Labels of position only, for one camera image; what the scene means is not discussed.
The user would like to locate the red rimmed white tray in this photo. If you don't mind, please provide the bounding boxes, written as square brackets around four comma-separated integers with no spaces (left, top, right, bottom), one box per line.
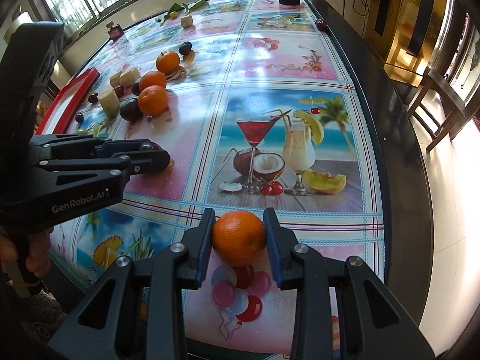
[36,67,100,135]

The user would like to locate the far sugarcane piece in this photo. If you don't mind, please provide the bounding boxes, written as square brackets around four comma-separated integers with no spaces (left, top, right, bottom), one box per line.
[181,15,193,29]

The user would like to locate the dark date far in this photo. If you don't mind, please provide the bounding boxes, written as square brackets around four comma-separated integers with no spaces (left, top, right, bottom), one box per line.
[178,41,192,56]

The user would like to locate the wooden chair right side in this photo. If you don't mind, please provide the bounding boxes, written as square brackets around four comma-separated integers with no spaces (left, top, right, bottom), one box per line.
[407,67,479,153]

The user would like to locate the orange tangerine far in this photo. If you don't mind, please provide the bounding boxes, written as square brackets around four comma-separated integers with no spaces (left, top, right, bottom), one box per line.
[155,50,180,75]

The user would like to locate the orange tangerine placed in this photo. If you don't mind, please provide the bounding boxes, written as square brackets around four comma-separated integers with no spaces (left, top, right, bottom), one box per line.
[137,85,169,117]
[139,71,167,91]
[211,211,266,267]

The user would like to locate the dark ball on rim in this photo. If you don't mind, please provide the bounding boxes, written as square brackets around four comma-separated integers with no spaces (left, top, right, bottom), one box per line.
[316,19,328,32]

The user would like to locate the dark purple plum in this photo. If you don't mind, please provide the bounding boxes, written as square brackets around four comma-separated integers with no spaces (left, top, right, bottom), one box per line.
[120,97,143,122]

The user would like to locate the small dark grape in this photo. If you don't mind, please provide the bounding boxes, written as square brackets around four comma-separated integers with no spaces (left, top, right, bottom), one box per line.
[88,93,98,104]

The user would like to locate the green leaves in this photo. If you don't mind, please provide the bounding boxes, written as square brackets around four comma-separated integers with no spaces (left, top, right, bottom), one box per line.
[155,0,208,25]

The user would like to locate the red jujube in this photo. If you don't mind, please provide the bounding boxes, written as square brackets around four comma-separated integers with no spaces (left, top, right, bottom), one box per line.
[75,112,84,124]

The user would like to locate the person's left hand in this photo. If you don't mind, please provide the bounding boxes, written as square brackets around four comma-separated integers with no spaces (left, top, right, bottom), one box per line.
[0,226,54,278]

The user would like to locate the red perfume bottle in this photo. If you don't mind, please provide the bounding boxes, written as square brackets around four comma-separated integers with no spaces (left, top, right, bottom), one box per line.
[106,21,124,42]

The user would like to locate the dark small date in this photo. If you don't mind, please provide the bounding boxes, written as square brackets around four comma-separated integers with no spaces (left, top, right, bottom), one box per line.
[114,85,125,98]

